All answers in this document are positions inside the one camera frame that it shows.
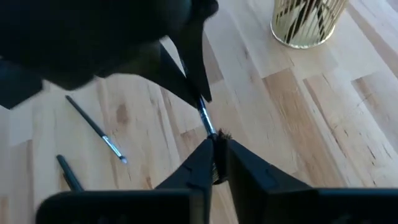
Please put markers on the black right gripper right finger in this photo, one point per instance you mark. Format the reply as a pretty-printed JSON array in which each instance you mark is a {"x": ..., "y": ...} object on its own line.
[{"x": 255, "y": 186}]

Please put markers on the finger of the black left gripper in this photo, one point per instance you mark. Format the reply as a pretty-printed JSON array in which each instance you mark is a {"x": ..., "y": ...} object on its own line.
[
  {"x": 196, "y": 46},
  {"x": 161, "y": 67}
]

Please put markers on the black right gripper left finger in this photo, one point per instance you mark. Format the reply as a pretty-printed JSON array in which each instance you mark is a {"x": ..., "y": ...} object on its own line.
[{"x": 196, "y": 171}]

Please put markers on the black brush round dark head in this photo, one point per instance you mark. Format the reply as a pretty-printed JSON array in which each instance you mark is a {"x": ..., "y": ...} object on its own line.
[{"x": 109, "y": 142}]

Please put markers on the black brush silver ferrule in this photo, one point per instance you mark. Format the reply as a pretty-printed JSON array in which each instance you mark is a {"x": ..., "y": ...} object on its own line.
[{"x": 69, "y": 174}]

